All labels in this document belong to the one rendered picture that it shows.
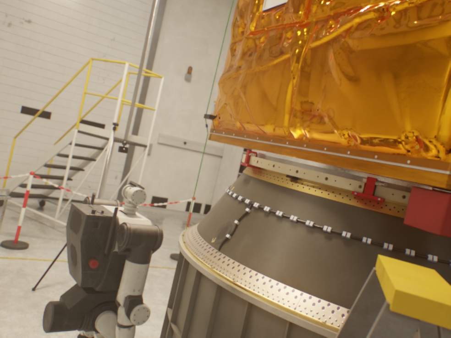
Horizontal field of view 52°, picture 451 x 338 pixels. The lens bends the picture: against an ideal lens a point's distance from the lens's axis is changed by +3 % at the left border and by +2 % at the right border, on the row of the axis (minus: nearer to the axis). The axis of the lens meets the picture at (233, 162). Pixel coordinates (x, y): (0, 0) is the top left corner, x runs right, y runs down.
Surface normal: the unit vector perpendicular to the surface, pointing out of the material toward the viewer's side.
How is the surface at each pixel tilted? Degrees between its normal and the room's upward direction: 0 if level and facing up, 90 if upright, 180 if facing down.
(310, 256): 62
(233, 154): 90
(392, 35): 93
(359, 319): 93
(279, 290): 43
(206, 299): 90
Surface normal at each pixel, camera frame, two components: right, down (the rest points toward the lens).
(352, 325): -0.24, 0.03
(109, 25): 0.46, 0.13
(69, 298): -0.40, -0.80
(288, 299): -0.21, -0.78
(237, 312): -0.70, -0.14
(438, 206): -0.87, -0.18
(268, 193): -0.61, -0.61
